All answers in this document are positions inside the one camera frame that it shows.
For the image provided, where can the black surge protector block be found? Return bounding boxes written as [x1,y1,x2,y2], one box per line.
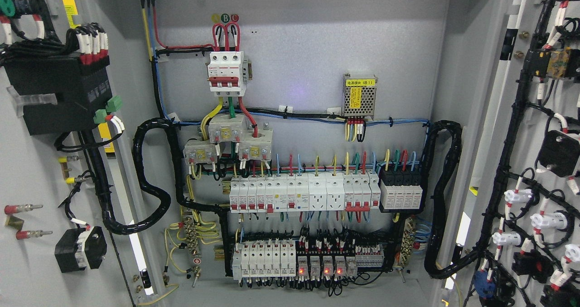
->
[379,167,425,214]

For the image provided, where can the black rotary selector switch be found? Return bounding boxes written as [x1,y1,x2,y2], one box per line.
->
[54,226,107,273]

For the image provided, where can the black digital power meter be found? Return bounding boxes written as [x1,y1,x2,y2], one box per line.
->
[5,53,122,135]

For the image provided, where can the grey cabinet door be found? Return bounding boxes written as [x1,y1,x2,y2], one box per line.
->
[0,0,156,307]
[425,0,579,307]

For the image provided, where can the white breaker socket row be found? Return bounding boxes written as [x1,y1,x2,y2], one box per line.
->
[229,172,381,213]

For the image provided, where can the red white main breaker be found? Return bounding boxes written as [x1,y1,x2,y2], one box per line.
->
[207,51,249,97]

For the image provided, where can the grey current transformers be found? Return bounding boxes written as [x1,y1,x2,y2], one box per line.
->
[183,114,273,167]

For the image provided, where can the yellow terminal posts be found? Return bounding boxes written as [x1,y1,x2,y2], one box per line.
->
[58,154,92,185]

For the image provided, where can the lower relay terminal row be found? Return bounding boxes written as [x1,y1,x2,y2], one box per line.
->
[232,236,385,284]

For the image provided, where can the black left cable conduit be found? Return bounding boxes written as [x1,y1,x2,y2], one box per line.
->
[102,118,227,235]

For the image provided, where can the perforated metal power supply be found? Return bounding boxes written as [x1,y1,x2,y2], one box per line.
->
[342,72,377,119]

